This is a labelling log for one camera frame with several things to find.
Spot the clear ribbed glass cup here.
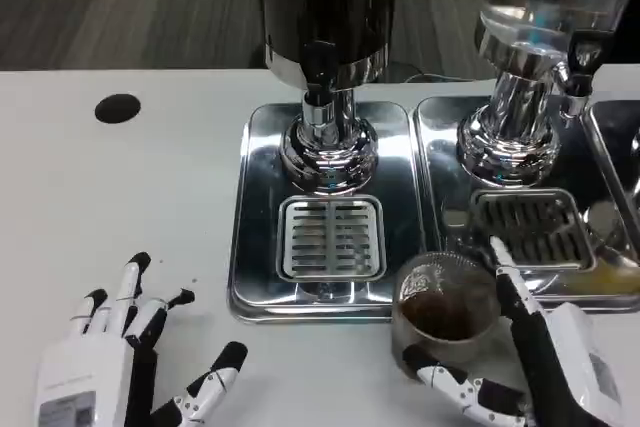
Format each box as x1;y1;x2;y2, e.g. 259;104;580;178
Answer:
391;251;504;381

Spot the black tap on dark dispenser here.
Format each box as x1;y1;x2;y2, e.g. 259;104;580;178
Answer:
298;40;338;129

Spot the black tap on clear dispenser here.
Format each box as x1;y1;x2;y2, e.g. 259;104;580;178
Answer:
552;29;615;119

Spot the black round counter grommet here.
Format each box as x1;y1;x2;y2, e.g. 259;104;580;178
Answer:
94;93;142;125

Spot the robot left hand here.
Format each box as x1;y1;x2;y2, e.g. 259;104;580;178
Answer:
34;251;249;427

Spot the steel grid grate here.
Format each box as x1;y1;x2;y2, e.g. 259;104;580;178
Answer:
469;189;597;271
278;195;387;281

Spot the steel drip tray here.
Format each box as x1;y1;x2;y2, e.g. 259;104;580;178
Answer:
413;95;640;314
582;99;640;268
227;102;441;324

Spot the thin light cable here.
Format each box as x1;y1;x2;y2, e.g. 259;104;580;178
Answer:
404;71;494;84

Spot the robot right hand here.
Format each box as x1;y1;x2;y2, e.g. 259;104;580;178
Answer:
402;235;624;427

